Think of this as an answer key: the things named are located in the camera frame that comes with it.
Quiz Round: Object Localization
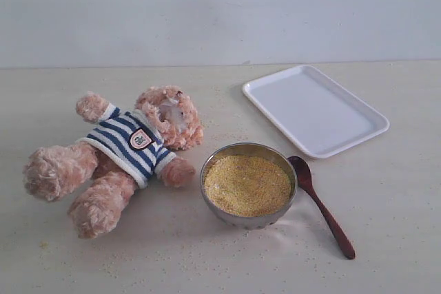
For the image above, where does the dark red wooden spoon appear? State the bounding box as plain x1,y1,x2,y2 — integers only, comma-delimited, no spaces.
288,156,356,260

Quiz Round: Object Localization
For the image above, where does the white rectangular plastic tray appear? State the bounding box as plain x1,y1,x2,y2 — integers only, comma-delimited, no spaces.
242,65,390,159

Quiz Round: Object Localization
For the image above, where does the steel bowl of millet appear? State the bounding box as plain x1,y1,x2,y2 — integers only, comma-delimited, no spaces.
200,143,298,230

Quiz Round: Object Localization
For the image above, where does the pink teddy bear striped sweater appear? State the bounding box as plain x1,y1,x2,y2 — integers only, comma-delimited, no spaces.
23,85,203,239

